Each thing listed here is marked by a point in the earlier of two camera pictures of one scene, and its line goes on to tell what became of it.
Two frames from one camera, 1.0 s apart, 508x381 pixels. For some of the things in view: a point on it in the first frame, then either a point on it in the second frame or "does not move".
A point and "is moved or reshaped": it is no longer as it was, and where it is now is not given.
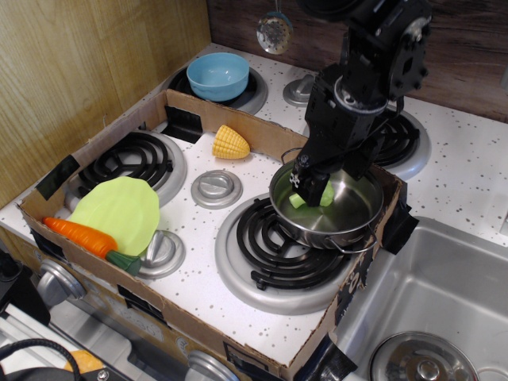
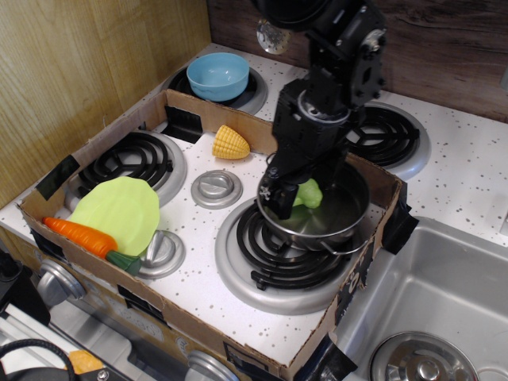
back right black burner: x=406 y=145 does not move
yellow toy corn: x=228 y=144 does not move
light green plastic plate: x=125 y=209 does not move
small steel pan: x=345 y=223 is moved or reshaped
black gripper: x=332 y=132 → x=305 y=146
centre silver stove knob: x=217 y=189 does not move
